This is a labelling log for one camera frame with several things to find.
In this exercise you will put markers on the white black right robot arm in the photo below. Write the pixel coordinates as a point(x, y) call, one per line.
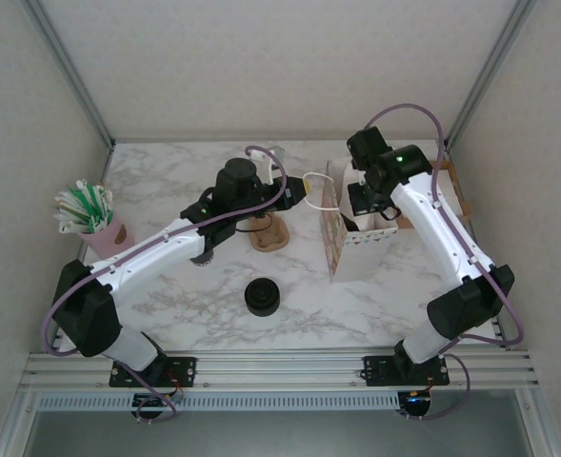
point(432, 219)

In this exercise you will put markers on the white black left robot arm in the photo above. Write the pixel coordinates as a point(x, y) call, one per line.
point(151, 252)

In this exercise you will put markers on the brown pulp cup carrier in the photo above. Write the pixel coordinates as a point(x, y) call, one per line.
point(270, 238)

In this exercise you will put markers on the white napkin stack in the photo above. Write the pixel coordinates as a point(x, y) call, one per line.
point(451, 190)

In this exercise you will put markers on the stack of paper cups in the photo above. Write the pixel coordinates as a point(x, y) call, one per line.
point(203, 261)

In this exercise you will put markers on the brown cardboard tray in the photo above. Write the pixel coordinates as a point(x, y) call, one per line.
point(465, 209)

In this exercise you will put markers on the black lidded cup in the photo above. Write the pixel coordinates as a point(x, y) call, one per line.
point(261, 297)

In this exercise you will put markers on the pink cup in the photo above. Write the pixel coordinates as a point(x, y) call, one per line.
point(106, 235)

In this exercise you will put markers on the green and white stirrer sticks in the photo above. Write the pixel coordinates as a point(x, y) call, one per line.
point(82, 204)

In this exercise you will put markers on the circuit board with lights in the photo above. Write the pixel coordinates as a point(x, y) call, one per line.
point(415, 402)
point(154, 402)

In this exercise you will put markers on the aluminium back rail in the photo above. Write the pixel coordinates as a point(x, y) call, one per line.
point(142, 141)

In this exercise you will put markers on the aluminium frame post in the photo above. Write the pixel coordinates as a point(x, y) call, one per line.
point(490, 71)
point(71, 71)

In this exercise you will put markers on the aluminium mounting rail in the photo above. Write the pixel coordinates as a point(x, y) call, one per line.
point(285, 369)

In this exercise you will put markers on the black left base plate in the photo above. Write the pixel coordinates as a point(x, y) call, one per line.
point(185, 369)

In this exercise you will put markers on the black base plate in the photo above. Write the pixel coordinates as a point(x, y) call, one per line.
point(380, 371)
point(185, 369)

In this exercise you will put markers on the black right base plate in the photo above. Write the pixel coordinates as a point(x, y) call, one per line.
point(380, 371)

